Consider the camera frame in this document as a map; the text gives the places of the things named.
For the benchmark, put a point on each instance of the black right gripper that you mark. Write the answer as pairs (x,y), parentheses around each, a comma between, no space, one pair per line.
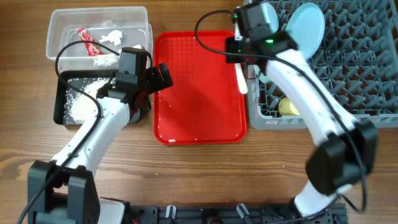
(230,59)

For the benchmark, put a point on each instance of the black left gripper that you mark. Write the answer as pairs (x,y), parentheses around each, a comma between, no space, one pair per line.
(157,84)

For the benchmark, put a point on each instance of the mint green bowl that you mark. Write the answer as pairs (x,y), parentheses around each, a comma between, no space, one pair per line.
(260,75)

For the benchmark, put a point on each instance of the white plastic spoon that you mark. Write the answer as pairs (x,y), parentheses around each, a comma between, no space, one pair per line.
(242,85)

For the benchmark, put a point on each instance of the light blue bowl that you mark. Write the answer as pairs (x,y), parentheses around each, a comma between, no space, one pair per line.
(271,17)

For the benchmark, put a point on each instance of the white tissue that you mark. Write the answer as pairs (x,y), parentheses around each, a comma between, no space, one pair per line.
(114,36)

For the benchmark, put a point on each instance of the light blue plate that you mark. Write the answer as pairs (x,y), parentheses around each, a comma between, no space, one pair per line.
(307,27)

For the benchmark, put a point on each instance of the red snack wrapper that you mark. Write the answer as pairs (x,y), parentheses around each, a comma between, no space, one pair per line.
(92,49)

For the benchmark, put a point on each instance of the yellow plastic cup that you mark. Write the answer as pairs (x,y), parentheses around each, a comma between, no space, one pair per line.
(287,108)

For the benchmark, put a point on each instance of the white rice pile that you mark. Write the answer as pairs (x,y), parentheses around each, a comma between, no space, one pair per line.
(78,107)

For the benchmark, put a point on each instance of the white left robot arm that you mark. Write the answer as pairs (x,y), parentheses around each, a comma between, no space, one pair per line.
(63,189)

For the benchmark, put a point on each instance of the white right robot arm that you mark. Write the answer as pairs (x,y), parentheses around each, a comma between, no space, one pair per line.
(345,146)

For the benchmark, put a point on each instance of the grey dishwasher rack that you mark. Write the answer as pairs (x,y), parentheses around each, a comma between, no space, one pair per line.
(356,61)

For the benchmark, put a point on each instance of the red plastic tray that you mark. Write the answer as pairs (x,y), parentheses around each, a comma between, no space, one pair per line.
(204,105)

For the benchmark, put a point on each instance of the clear plastic bin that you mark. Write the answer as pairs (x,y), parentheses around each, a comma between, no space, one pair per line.
(99,22)

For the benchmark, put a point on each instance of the black square bin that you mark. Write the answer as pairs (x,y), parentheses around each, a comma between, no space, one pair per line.
(61,89)

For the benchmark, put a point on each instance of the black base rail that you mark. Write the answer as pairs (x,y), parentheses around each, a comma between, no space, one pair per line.
(268,213)

